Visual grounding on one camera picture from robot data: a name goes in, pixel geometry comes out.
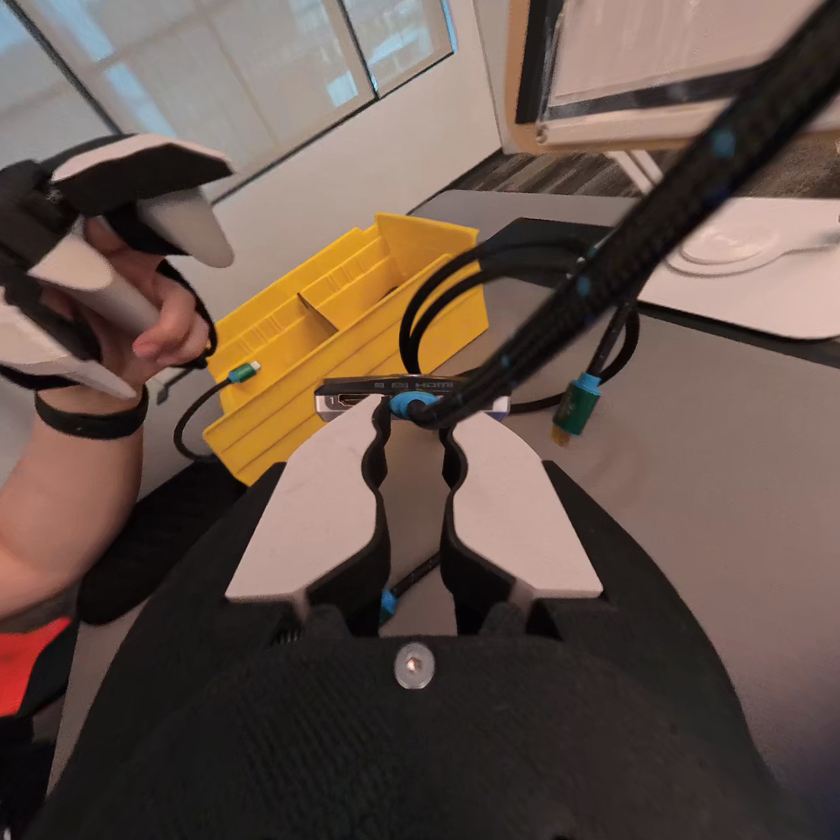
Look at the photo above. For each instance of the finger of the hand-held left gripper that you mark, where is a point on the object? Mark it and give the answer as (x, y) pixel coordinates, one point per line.
(197, 226)
(131, 164)

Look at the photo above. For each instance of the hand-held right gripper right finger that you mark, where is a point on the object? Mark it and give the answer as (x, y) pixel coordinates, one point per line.
(518, 525)

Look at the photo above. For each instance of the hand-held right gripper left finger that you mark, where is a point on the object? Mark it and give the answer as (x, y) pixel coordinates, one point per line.
(308, 525)

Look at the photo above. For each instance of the black HDMI switch box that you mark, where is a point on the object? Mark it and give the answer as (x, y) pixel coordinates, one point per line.
(348, 400)

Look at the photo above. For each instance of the yellow plastic bin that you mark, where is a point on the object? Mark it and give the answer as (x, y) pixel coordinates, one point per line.
(367, 295)

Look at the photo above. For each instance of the person's left forearm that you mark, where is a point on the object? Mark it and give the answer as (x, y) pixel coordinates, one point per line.
(59, 512)

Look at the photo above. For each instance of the person's left hand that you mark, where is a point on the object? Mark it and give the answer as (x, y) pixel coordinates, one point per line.
(177, 321)

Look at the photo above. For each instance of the white framed window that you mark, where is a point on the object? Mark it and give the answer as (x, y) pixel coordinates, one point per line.
(229, 65)

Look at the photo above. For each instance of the brown bin divider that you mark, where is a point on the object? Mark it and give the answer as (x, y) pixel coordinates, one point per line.
(318, 315)

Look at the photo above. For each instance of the black desk pad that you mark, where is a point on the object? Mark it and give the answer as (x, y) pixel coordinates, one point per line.
(525, 229)

